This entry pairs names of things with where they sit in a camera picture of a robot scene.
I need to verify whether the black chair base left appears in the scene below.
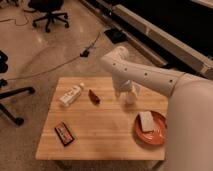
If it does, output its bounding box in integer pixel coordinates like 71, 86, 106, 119
0, 50, 36, 127

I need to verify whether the black floor cable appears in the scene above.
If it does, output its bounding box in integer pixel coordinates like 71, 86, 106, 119
6, 31, 102, 82

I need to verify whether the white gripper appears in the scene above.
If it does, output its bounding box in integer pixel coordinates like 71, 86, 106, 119
113, 79, 133, 98

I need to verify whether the white plastic bottle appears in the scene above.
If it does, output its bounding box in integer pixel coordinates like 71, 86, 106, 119
59, 83, 84, 106

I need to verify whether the red black snack packet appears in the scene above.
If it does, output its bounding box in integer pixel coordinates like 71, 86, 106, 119
54, 122, 74, 146

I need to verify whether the clear plastic cup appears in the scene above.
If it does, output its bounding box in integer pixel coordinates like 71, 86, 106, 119
126, 84, 140, 105

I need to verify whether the black office chair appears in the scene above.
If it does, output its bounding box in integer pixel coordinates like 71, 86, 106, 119
28, 0, 69, 33

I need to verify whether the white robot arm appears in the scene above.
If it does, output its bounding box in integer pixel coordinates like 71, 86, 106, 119
100, 46, 213, 171

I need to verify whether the black floor mat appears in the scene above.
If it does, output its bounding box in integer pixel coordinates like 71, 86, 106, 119
105, 28, 127, 44

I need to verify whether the white sponge block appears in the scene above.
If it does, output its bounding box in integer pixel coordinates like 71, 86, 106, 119
139, 111, 154, 132

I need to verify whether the orange plate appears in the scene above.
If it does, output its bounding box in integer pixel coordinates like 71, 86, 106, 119
134, 111, 167, 146

